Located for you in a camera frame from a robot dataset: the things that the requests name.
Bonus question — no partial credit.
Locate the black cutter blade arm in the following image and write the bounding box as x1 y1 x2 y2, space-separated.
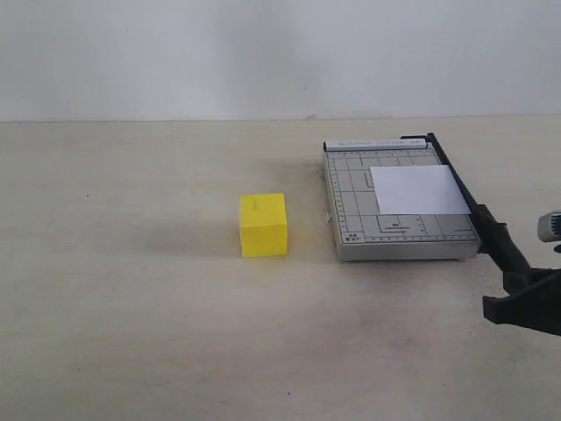
401 132 531 274

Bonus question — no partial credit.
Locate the white paper sheet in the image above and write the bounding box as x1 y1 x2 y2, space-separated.
370 165 471 215

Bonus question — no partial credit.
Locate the yellow foam block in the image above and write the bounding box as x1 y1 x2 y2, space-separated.
238 193 288 258

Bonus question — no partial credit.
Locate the grey paper cutter base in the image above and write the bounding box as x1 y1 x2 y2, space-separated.
323 138 480 261

